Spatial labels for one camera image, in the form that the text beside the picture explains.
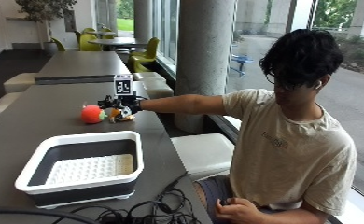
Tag tangle of thin black cables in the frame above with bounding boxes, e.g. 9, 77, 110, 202
50, 173, 203, 224

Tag red round plush fruit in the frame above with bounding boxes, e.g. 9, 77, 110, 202
79, 105, 109, 125

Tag white and grey wash tub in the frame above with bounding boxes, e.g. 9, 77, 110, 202
13, 130, 145, 210

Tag small orange white plush toy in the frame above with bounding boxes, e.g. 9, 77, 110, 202
107, 107, 135, 124

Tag cream t-shirt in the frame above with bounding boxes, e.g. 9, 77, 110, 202
221, 88, 358, 217

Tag white cube with black markers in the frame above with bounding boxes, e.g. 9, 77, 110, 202
113, 74, 134, 97

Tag round grey table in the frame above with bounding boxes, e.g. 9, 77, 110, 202
87, 36, 149, 50
83, 30, 118, 39

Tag dark striped shorts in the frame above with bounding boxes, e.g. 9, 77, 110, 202
197, 175, 237, 216

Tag the person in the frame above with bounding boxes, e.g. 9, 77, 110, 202
97, 28, 358, 224

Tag blue outdoor seat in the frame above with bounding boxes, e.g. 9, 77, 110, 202
229, 44, 255, 78

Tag wide concrete column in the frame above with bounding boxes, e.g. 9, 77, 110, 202
173, 0, 237, 134

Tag thick black cable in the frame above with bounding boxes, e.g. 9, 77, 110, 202
0, 206, 101, 224

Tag large white cube stool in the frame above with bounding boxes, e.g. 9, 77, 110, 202
170, 133, 235, 181

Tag long grey table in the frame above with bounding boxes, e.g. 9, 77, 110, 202
33, 50, 133, 86

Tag green chair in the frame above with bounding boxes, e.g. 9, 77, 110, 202
127, 36, 161, 62
126, 55, 157, 74
49, 37, 66, 52
78, 33, 103, 52

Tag potted indoor tree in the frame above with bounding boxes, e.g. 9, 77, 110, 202
13, 0, 79, 57

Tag dark-framed glasses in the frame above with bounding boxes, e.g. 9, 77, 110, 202
263, 72, 301, 91

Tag slim concrete column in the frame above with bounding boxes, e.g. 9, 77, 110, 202
133, 0, 154, 45

